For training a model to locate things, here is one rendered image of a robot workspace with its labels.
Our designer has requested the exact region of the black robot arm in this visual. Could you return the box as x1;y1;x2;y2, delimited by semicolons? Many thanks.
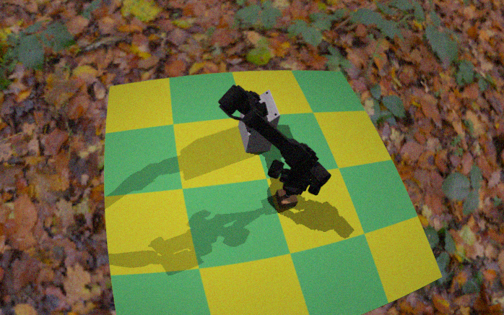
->
218;85;331;195

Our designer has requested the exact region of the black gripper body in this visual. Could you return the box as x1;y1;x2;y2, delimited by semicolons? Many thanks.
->
268;160;321;195

